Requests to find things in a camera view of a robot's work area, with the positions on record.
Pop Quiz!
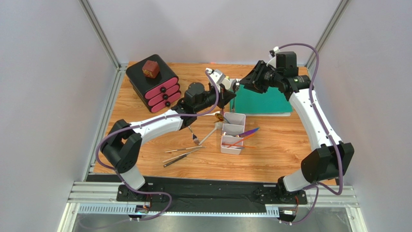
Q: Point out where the white ceramic spoon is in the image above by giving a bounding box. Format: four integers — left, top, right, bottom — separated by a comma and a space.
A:
203, 111, 221, 116

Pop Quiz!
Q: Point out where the silver fork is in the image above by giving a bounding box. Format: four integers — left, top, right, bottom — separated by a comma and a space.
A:
221, 130, 239, 137
188, 126, 200, 145

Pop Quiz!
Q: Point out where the silver metal spoon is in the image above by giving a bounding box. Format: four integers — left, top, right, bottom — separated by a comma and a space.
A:
230, 79, 240, 113

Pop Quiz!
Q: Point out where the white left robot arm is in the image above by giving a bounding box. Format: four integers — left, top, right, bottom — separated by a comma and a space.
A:
96, 83, 237, 194

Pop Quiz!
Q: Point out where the white handled ladle spoon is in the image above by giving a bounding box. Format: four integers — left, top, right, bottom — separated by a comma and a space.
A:
199, 122, 223, 145

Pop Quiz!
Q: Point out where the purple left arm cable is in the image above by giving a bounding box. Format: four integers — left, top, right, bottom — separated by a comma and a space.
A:
95, 70, 220, 221

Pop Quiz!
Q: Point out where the iridescent purple knife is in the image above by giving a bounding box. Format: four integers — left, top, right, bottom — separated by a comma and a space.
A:
236, 127, 259, 138

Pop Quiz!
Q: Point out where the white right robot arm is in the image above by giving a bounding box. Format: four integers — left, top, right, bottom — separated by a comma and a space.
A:
240, 51, 354, 192

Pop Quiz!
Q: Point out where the green notebook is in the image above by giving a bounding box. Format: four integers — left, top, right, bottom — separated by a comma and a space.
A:
227, 79, 293, 116

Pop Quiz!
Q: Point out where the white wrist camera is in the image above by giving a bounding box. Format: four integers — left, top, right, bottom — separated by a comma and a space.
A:
205, 68, 226, 86
266, 46, 280, 68

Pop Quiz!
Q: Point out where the red brown cube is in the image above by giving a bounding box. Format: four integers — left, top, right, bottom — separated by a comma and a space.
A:
142, 60, 160, 79

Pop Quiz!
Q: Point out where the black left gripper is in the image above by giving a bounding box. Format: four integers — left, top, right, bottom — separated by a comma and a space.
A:
194, 83, 236, 114

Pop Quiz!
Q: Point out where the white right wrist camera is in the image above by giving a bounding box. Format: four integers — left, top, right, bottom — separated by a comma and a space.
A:
266, 46, 280, 68

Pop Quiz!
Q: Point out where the pale yellow mug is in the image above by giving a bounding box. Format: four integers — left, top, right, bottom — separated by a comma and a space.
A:
221, 76, 232, 90

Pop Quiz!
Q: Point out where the gold spoon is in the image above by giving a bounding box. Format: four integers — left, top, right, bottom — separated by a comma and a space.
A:
215, 113, 225, 122

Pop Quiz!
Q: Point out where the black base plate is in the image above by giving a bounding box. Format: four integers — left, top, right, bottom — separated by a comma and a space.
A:
116, 176, 308, 213

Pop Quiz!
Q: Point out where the black pink drawer box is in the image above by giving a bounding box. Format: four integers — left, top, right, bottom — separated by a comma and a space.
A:
126, 54, 181, 113

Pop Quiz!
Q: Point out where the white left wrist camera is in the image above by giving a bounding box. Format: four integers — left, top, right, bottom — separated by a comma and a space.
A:
205, 68, 226, 86

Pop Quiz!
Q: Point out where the white compartment organizer box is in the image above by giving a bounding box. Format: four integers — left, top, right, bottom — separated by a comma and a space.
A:
220, 112, 246, 155

